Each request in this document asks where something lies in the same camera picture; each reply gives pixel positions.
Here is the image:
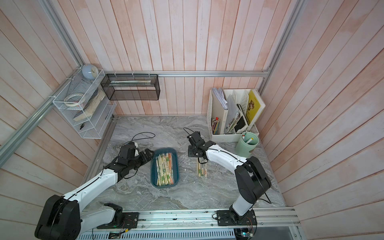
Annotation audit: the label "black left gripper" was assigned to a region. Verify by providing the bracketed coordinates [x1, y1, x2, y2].
[128, 148, 155, 170]

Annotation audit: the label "teal plastic storage tray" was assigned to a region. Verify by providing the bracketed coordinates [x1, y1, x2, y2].
[151, 148, 180, 189]

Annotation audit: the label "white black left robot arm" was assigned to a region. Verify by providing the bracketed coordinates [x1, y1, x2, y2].
[35, 141, 155, 240]

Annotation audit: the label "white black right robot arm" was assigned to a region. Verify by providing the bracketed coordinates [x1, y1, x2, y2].
[187, 131, 272, 226]

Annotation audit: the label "bundle of coloured folders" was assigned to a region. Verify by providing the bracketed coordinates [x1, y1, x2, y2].
[212, 117, 221, 135]

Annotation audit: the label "black booklet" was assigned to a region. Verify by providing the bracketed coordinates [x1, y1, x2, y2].
[234, 104, 249, 134]

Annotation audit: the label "white file organizer rack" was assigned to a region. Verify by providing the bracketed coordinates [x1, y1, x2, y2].
[207, 89, 259, 143]

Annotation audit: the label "mint green pen cup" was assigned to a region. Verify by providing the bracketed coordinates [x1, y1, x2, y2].
[235, 132, 260, 158]

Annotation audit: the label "white papers in organizer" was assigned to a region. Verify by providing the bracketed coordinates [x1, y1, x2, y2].
[212, 88, 228, 110]

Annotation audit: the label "yellow book with animal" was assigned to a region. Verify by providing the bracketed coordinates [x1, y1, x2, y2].
[245, 89, 266, 127]

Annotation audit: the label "old book on shelf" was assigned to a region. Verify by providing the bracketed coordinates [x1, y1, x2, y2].
[73, 89, 106, 122]

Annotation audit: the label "roll of tape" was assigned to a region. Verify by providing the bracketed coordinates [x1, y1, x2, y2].
[64, 93, 85, 108]

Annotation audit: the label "small grey globe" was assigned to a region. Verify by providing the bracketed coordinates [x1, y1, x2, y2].
[82, 65, 99, 81]

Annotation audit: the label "black cable on table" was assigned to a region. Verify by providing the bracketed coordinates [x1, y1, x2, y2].
[131, 131, 156, 143]

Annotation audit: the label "black mesh wall basket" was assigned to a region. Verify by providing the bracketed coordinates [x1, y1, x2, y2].
[101, 73, 161, 101]

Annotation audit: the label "white wire wall shelf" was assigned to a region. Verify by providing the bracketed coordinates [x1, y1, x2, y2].
[53, 69, 117, 139]

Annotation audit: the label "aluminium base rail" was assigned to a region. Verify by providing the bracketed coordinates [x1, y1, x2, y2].
[78, 207, 306, 240]

